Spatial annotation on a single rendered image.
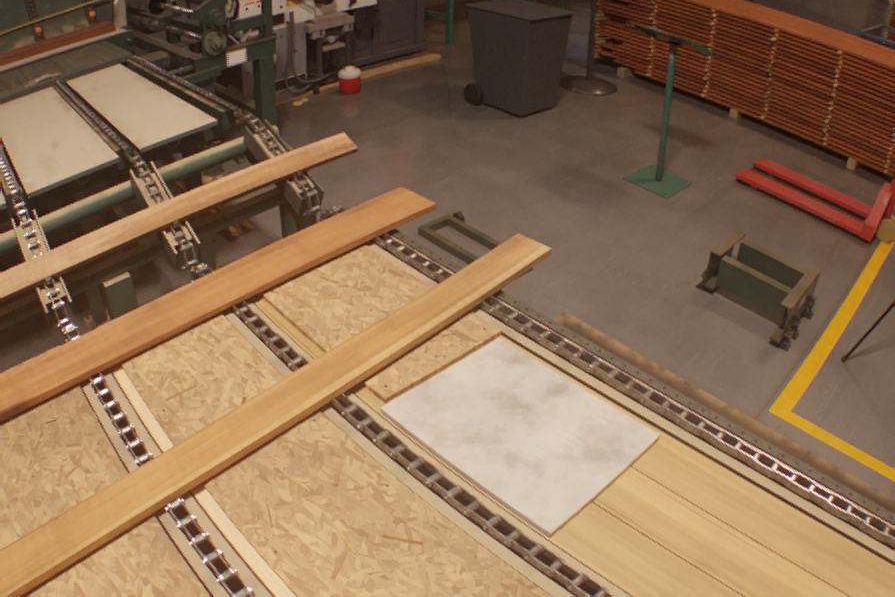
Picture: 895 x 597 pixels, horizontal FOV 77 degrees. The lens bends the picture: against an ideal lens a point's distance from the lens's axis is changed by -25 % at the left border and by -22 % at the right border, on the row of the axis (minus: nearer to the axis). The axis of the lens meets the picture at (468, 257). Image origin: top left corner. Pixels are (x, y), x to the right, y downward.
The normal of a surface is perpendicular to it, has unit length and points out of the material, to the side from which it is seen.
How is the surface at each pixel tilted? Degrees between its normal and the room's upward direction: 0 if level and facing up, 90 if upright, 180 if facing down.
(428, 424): 0
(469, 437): 0
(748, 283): 90
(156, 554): 0
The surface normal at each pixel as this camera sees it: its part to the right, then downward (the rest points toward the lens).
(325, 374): 0.03, -0.85
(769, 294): -0.71, 0.36
